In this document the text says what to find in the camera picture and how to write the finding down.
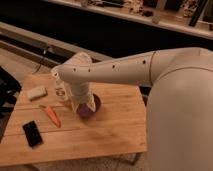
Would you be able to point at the white eraser block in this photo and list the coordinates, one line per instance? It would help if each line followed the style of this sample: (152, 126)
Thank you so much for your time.
(36, 93)

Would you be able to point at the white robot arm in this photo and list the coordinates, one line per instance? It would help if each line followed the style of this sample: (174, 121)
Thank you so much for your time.
(179, 107)

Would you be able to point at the dark purple bowl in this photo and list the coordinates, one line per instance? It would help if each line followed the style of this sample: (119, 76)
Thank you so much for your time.
(86, 110)

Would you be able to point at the small white labelled cup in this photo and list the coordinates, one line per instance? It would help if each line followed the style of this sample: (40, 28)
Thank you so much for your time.
(60, 90)

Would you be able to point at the orange carrot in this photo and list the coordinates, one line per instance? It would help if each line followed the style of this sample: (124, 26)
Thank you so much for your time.
(52, 115)

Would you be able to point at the black table leg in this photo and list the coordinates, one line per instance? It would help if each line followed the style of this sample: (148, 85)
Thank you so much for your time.
(136, 158)

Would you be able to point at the black smartphone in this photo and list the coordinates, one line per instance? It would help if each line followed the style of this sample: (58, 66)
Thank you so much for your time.
(32, 134)

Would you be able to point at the black chair at left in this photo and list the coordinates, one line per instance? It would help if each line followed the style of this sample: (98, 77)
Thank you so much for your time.
(9, 86)

